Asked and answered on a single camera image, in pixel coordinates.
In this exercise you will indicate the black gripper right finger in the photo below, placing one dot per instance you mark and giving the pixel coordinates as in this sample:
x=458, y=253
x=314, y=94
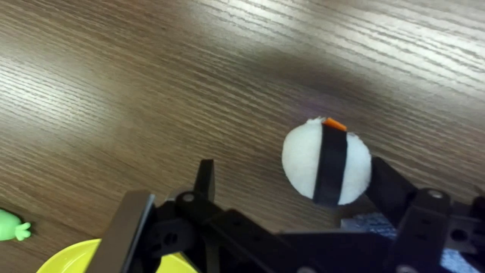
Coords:
x=391, y=187

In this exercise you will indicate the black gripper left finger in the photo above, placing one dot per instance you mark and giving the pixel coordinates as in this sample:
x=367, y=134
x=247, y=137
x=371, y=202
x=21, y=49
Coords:
x=206, y=178

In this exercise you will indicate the white sushi plush toy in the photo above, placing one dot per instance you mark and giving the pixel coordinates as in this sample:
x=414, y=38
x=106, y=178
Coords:
x=303, y=159

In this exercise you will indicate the blue towel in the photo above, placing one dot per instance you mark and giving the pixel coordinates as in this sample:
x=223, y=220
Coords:
x=376, y=225

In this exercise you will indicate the green toy vegetable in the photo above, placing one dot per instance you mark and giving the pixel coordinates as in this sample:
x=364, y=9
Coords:
x=11, y=225

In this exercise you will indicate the yellow plate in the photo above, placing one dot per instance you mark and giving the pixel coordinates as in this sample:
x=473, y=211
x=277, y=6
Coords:
x=70, y=259

